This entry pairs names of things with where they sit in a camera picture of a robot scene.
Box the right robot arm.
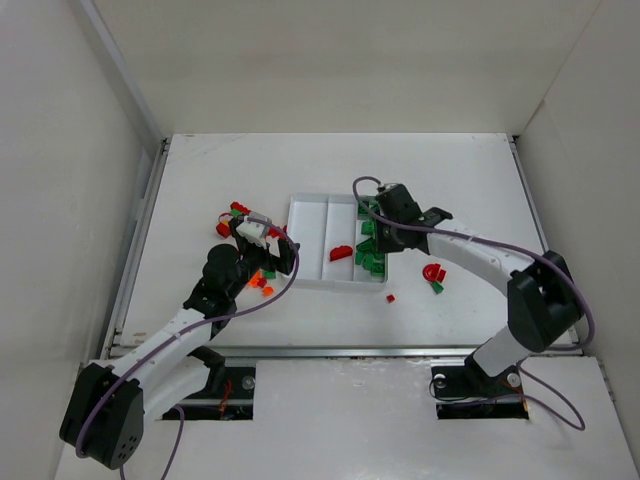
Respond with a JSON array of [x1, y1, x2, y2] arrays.
[[375, 184, 584, 396]]

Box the aluminium rail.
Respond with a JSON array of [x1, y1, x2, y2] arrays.
[[99, 344, 584, 360]]

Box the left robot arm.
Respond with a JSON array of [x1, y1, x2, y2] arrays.
[[59, 236, 300, 470]]

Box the red semicircle lego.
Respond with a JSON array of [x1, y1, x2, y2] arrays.
[[422, 263, 447, 283]]

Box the red arch lego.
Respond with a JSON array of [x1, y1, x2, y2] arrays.
[[329, 245, 353, 262]]

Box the small green lego brick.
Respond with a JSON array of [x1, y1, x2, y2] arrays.
[[431, 282, 444, 294]]

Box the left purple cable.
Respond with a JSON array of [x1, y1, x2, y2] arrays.
[[74, 215, 301, 480]]

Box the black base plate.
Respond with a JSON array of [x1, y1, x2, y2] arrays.
[[429, 365, 529, 420], [178, 359, 257, 421]]

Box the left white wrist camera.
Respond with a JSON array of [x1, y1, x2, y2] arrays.
[[236, 213, 272, 249]]

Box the orange dome lego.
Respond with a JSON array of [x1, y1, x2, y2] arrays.
[[248, 271, 267, 289]]

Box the white three-compartment tray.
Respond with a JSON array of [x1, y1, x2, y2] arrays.
[[287, 193, 388, 292]]

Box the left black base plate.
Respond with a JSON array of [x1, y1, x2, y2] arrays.
[[178, 359, 257, 421]]

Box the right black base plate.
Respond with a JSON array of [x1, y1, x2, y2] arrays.
[[429, 365, 529, 420]]

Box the small red lego piece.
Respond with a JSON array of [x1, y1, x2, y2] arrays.
[[215, 201, 251, 239]]

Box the green lego pile in tray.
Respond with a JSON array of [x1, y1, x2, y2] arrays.
[[355, 197, 386, 279]]

